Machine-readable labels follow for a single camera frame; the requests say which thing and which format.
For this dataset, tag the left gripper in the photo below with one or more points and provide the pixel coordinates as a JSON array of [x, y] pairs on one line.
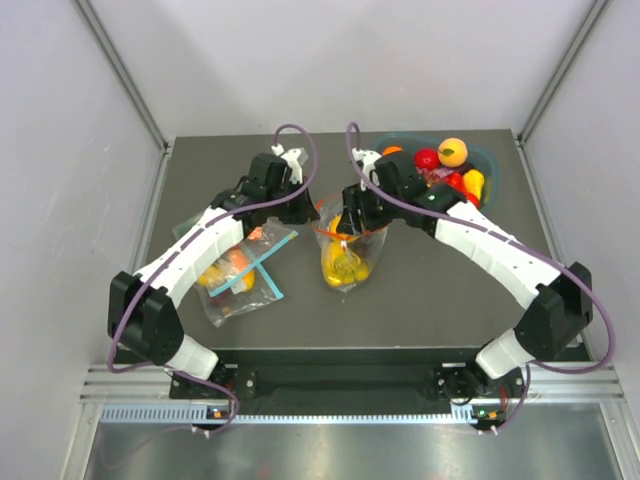
[[304, 211]]

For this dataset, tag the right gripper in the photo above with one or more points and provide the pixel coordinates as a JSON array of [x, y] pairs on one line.
[[353, 221]]

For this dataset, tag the red zip bag with fruit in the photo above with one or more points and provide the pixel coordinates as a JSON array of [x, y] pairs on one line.
[[345, 265]]

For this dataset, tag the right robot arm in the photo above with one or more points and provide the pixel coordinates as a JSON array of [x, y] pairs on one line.
[[556, 305]]

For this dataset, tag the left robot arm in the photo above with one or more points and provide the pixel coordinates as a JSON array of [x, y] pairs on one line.
[[143, 306]]

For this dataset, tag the upper blue zip bag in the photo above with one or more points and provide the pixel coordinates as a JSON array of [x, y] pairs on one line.
[[260, 243]]

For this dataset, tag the blue zip bag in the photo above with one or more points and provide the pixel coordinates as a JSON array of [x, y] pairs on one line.
[[260, 243], [239, 295]]

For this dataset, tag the fake orange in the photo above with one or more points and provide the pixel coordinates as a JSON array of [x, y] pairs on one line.
[[392, 149]]

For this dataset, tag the fake grape bunch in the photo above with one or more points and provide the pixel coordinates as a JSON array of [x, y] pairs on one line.
[[436, 176]]

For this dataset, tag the fake red apple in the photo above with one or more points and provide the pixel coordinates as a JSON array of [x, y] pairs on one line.
[[427, 159]]

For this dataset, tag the lower blue zip bag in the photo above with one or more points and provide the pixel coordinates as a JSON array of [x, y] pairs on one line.
[[239, 295]]

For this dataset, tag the fake red pepper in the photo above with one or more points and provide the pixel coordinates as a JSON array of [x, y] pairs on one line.
[[455, 180]]

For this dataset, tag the fake red tomato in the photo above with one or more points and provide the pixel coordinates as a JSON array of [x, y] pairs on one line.
[[473, 199]]

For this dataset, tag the fake peach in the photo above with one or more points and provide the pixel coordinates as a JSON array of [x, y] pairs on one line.
[[452, 152]]

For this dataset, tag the teal plastic fruit basket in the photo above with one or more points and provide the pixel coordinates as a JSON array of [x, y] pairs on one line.
[[478, 158]]

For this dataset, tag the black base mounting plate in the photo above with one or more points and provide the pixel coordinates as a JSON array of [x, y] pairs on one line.
[[431, 374]]

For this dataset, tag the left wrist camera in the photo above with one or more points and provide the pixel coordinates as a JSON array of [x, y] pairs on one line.
[[295, 158]]

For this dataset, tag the grey slotted cable duct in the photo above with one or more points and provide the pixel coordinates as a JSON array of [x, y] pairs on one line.
[[217, 413]]

